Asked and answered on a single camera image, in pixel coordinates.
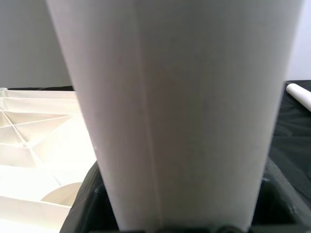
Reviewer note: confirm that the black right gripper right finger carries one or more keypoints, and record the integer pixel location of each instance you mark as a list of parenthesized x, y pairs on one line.
[(277, 208)]

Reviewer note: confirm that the white plastic children table top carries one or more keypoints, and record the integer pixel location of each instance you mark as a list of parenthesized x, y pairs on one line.
[(36, 150)]

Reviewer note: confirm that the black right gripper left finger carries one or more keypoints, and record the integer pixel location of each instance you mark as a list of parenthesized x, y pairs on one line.
[(92, 208)]

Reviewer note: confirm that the black table cloth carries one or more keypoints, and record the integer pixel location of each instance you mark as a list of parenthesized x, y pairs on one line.
[(294, 145)]

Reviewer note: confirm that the white plastic table leg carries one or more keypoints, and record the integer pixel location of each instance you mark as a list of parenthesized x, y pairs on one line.
[(300, 95), (182, 109)]

